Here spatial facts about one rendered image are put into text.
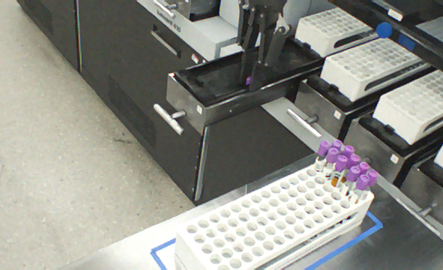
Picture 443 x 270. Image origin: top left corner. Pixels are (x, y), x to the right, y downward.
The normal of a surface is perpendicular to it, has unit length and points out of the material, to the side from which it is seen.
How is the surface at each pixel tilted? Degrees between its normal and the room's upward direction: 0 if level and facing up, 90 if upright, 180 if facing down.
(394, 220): 0
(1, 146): 0
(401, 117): 90
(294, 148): 90
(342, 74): 90
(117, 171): 0
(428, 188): 90
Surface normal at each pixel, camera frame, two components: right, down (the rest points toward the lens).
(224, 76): 0.13, -0.74
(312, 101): -0.78, 0.33
